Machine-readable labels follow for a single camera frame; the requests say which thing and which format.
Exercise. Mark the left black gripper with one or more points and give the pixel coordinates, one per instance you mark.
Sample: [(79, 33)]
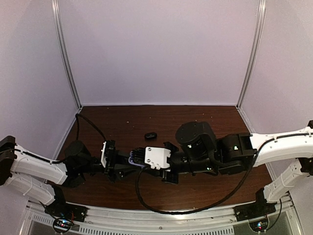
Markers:
[(121, 164)]

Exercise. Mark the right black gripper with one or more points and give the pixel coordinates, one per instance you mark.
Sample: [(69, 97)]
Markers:
[(172, 180)]

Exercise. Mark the blue oval case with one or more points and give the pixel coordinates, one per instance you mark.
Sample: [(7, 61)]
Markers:
[(131, 161)]

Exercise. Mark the black earbud charging case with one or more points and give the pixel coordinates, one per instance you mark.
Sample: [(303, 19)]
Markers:
[(150, 136)]

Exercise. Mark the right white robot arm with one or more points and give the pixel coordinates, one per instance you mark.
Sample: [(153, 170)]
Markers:
[(202, 152)]

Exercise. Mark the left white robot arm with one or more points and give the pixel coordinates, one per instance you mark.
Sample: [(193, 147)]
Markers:
[(42, 178)]

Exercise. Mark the left circuit board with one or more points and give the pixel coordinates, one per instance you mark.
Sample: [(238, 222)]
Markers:
[(61, 225)]

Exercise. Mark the circuit board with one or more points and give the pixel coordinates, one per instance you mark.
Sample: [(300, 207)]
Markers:
[(259, 226), (61, 225)]

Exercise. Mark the right circuit board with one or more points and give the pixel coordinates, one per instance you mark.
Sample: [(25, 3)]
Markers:
[(259, 226)]

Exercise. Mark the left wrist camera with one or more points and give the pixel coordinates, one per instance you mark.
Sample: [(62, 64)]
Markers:
[(107, 152)]

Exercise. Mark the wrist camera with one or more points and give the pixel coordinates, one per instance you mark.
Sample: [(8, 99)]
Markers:
[(147, 156), (107, 152)]

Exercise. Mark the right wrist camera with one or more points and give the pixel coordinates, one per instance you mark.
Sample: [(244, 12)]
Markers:
[(147, 156)]

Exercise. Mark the front aluminium rail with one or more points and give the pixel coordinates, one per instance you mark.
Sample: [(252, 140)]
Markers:
[(106, 221)]

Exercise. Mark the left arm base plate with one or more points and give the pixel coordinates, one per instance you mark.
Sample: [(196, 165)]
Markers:
[(67, 211)]

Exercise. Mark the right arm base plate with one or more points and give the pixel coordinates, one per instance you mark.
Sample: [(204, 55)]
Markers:
[(253, 210)]

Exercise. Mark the left aluminium frame post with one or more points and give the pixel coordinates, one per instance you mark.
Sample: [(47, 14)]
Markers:
[(63, 50)]

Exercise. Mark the aluminium frame post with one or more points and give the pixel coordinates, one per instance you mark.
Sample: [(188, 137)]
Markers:
[(260, 20), (63, 50)]

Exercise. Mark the right aluminium frame post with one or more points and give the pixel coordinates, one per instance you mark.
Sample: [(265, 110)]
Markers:
[(260, 20)]

